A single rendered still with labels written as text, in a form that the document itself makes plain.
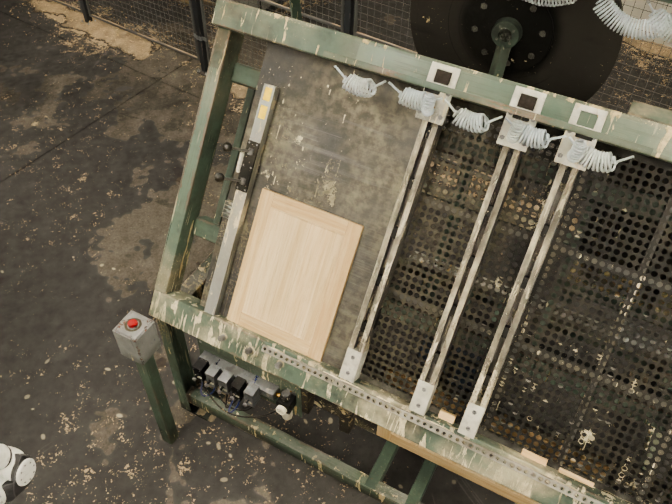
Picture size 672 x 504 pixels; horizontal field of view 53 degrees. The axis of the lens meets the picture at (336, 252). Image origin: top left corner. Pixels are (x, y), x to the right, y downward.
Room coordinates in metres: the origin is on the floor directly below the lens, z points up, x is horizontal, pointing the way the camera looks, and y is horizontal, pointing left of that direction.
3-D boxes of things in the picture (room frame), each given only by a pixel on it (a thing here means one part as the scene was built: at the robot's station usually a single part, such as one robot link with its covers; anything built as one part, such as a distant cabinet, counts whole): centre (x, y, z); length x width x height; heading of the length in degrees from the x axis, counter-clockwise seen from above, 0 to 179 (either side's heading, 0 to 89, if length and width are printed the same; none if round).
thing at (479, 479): (1.32, -0.61, 0.53); 0.90 x 0.02 x 0.55; 63
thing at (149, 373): (1.61, 0.80, 0.38); 0.06 x 0.06 x 0.75; 63
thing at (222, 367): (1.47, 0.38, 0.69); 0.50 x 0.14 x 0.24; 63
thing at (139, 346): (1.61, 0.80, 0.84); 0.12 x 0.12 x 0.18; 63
